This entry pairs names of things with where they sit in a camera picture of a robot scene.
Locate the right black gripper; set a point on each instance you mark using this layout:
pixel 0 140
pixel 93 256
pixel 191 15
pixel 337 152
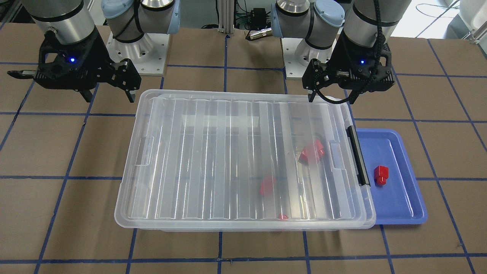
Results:
pixel 99 54

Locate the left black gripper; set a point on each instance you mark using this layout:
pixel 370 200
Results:
pixel 339 53

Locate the clear plastic box lid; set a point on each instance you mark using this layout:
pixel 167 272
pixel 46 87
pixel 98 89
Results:
pixel 228 163

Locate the clear plastic storage box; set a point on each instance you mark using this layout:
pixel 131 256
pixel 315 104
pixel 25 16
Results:
pixel 357 224

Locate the red block pair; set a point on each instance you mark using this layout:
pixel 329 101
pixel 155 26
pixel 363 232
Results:
pixel 314 151

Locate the black power supply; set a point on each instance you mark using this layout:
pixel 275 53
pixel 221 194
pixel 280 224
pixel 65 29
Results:
pixel 258 18

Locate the blue plastic tray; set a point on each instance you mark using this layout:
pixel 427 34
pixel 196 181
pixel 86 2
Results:
pixel 400 201

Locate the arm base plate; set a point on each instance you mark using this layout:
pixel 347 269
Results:
pixel 149 55
pixel 297 54

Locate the black box latch handle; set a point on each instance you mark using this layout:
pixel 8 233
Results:
pixel 362 173

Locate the aluminium frame post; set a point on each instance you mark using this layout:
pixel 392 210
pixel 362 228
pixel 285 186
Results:
pixel 226 16

